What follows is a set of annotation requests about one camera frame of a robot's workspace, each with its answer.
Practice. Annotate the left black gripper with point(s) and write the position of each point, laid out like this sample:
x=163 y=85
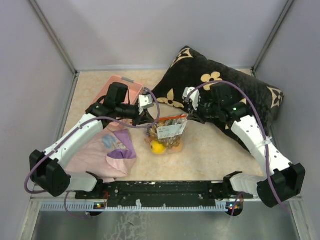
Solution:
x=144 y=118

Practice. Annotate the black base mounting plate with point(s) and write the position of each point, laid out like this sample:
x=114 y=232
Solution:
x=160 y=193

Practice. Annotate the black pillow cream flowers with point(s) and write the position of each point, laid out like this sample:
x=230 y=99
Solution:
x=191 y=69

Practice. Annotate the white slotted cable duct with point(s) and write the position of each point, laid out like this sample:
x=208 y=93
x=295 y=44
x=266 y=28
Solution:
x=89 y=206

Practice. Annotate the pink purple cloth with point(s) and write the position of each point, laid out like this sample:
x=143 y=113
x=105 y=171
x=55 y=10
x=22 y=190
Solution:
x=109 y=154

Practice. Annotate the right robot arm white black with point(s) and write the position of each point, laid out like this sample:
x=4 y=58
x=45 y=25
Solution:
x=281 y=180

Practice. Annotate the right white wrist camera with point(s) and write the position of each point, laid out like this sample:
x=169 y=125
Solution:
x=191 y=95

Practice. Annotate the yellow lemon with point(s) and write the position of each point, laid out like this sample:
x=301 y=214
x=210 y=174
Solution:
x=157 y=148

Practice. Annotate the brown longan bunch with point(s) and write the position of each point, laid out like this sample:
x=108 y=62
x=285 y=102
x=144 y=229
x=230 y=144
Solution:
x=168 y=131

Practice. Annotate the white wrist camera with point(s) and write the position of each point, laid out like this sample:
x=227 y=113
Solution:
x=145 y=102
x=191 y=95

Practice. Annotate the clear zip bag orange zipper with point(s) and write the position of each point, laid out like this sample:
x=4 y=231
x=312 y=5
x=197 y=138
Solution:
x=168 y=150

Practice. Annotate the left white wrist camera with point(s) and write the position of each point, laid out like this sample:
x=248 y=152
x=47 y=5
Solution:
x=145 y=102

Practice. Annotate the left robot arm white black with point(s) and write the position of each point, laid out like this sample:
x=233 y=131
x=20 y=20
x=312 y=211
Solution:
x=47 y=168

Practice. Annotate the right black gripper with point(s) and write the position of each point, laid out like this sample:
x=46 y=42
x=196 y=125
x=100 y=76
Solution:
x=196 y=114

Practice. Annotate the pink plastic basket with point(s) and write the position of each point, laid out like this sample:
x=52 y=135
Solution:
x=105 y=90

